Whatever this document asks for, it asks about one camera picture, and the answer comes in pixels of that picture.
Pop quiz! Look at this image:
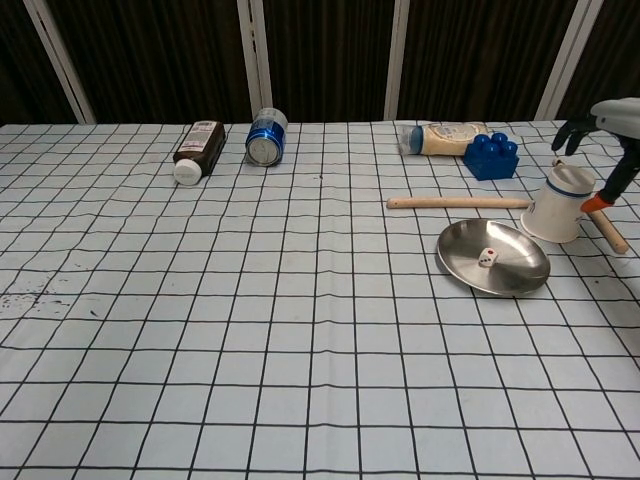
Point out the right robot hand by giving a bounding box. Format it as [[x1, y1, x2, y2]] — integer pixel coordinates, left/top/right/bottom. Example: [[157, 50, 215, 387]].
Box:
[[553, 97, 640, 214]]

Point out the white paper cup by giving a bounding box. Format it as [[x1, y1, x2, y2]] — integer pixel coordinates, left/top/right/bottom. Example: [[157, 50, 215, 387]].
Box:
[[520, 165, 597, 244]]

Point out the round metal plate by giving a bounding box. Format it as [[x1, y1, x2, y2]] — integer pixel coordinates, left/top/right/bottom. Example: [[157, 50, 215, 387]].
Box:
[[436, 218, 552, 298]]

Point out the tapered wooden stick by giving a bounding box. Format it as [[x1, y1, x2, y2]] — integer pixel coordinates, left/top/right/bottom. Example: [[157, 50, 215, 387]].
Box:
[[549, 157, 630, 255]]

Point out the blue building block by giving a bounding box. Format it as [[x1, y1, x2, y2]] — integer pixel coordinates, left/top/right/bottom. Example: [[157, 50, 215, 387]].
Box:
[[462, 130, 520, 182]]

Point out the mayonnaise squeeze bottle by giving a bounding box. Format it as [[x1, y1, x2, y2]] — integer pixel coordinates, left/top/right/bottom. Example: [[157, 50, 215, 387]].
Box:
[[398, 121, 487, 158]]

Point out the long wooden stick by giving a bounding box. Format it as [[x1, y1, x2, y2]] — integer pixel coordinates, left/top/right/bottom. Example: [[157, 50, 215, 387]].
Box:
[[386, 196, 531, 211]]

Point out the blue drink can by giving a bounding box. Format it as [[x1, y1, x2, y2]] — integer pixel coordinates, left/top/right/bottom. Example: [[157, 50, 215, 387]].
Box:
[[244, 107, 289, 167]]

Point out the checkered light blue tablecloth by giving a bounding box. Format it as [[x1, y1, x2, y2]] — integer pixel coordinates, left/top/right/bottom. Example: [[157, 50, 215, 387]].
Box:
[[0, 119, 640, 480]]

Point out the brown bottle white cap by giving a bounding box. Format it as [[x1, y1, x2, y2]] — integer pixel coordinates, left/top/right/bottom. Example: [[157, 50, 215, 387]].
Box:
[[172, 119, 227, 188]]

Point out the dark pleated curtain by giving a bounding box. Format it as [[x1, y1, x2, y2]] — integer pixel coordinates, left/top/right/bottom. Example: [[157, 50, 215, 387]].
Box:
[[0, 0, 640, 125]]

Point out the white frame post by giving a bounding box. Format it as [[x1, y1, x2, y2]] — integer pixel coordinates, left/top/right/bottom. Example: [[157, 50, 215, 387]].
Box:
[[383, 0, 425, 121], [534, 0, 606, 121], [236, 0, 275, 123], [22, 0, 97, 125]]

